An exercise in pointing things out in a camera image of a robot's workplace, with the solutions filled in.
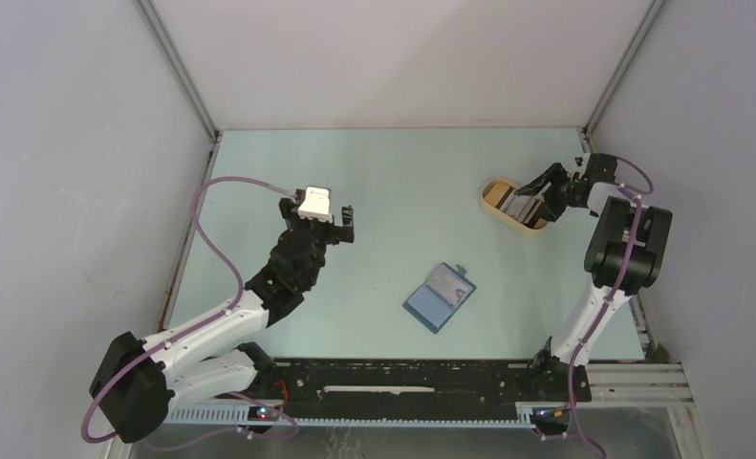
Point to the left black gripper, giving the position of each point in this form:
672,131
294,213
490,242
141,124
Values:
334,234

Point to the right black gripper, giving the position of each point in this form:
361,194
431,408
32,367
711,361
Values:
551,209

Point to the blue card holder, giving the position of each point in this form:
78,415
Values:
429,309

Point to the white card with stripe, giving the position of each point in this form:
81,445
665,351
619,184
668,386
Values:
450,285

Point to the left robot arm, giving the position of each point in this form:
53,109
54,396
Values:
141,380

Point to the white card in tray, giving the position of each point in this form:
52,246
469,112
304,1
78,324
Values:
519,207

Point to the beige oval tray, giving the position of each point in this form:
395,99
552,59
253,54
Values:
500,216

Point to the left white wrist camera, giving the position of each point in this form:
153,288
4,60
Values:
316,204

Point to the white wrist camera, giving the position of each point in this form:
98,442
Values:
579,172
316,204

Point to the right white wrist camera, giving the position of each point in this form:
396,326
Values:
579,172

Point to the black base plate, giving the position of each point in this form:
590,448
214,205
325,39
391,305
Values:
383,405

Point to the grey cable duct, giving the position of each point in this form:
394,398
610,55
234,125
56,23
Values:
239,415

